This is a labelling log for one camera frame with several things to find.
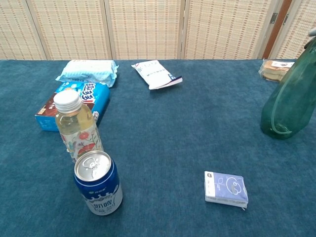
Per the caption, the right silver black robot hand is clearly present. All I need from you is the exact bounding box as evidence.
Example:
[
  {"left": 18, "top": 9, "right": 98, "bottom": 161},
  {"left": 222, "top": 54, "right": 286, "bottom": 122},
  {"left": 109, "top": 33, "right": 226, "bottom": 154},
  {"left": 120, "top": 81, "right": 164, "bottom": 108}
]
[{"left": 304, "top": 28, "right": 316, "bottom": 50}]

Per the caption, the green transparent spray bottle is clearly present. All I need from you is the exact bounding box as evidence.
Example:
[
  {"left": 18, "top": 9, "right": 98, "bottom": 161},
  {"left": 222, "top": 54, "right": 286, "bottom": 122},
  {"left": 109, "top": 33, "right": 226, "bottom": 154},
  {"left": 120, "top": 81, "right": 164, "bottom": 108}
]
[{"left": 260, "top": 46, "right": 316, "bottom": 140}]

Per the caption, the yellow tea bottle white cap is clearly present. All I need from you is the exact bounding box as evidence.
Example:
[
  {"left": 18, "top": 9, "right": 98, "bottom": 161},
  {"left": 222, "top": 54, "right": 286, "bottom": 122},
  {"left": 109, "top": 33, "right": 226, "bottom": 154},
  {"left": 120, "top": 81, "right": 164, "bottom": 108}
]
[{"left": 53, "top": 89, "right": 104, "bottom": 163}]

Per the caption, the brown-framed woven folding screen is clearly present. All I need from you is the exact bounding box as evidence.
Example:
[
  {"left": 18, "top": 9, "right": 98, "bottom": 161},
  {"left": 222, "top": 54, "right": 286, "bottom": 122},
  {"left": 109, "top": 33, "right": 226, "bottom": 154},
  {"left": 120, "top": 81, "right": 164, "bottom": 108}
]
[{"left": 262, "top": 0, "right": 316, "bottom": 60}]

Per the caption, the wrapped sliced bread package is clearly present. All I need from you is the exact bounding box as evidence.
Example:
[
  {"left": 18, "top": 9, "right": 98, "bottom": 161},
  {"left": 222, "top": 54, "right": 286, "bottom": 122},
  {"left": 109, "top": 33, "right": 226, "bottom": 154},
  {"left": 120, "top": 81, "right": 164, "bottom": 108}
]
[{"left": 258, "top": 58, "right": 296, "bottom": 83}]

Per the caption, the white plastic pouch blue corner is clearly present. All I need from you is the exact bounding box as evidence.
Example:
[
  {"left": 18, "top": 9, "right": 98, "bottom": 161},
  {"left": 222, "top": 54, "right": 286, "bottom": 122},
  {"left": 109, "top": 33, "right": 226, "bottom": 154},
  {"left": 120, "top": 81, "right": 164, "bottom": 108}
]
[{"left": 131, "top": 60, "right": 184, "bottom": 90}]

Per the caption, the lilac pocket tissue pack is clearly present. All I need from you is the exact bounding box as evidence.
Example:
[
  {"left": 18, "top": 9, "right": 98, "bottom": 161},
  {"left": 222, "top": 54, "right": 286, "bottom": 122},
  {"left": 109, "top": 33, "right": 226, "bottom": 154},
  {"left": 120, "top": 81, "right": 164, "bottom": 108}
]
[{"left": 204, "top": 170, "right": 249, "bottom": 211}]

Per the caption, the light-framed woven folding screen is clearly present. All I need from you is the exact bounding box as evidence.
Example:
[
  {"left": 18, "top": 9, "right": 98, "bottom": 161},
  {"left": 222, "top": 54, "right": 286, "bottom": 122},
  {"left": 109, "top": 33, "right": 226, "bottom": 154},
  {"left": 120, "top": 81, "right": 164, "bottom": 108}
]
[{"left": 0, "top": 0, "right": 281, "bottom": 61}]

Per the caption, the blue table mat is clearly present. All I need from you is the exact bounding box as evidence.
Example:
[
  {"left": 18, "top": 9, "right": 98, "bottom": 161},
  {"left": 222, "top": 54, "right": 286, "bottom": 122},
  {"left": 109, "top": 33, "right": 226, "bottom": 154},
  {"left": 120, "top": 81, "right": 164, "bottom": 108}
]
[{"left": 0, "top": 58, "right": 316, "bottom": 237}]

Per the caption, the blue chocolate cookie box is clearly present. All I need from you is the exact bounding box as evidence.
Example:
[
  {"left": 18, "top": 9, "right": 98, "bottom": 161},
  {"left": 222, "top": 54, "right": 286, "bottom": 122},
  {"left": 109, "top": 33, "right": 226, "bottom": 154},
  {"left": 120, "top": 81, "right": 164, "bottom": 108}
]
[{"left": 34, "top": 81, "right": 111, "bottom": 132}]

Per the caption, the light blue wet wipes pack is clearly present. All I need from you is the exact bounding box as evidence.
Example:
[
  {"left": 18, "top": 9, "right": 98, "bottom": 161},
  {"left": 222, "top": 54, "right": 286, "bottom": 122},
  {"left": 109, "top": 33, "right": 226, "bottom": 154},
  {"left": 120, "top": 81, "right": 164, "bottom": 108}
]
[{"left": 55, "top": 59, "right": 119, "bottom": 88}]

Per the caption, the blue white drink can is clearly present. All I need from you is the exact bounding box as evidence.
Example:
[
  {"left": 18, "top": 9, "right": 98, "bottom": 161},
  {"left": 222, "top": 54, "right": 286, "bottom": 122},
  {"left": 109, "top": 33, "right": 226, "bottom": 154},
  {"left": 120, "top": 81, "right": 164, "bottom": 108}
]
[{"left": 74, "top": 150, "right": 123, "bottom": 216}]

